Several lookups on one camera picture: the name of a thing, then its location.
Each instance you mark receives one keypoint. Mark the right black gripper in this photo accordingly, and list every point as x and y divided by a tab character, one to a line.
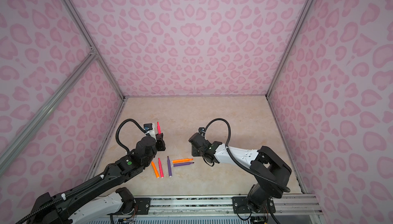
193	151

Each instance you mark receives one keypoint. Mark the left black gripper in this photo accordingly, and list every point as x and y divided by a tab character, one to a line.
160	140

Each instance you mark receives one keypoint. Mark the pink highlighter pen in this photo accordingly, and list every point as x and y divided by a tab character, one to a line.
158	128
160	168

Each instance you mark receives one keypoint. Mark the purple highlighter pen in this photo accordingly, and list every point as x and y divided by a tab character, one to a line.
183	164
169	165

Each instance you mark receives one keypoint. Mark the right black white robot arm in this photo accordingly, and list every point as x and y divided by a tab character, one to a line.
281	170

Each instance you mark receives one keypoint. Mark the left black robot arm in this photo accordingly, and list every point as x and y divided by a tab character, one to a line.
59	209

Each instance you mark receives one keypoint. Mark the orange highlighter pen right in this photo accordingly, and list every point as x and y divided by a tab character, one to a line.
181	161

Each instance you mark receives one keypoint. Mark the orange highlighter pen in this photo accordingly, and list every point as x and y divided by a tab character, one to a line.
181	161
157	175

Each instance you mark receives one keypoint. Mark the orange highlighter pen left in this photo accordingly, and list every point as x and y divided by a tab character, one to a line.
157	175

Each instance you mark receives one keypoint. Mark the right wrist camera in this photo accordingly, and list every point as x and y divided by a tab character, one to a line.
201	130

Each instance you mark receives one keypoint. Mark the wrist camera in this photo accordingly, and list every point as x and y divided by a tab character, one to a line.
201	130
150	130

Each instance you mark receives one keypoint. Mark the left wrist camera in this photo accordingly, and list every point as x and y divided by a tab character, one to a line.
150	130

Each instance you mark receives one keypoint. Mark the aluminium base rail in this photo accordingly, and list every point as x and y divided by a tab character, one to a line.
202	209

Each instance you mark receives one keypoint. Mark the diagonal aluminium frame bar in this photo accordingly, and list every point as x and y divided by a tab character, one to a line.
21	140

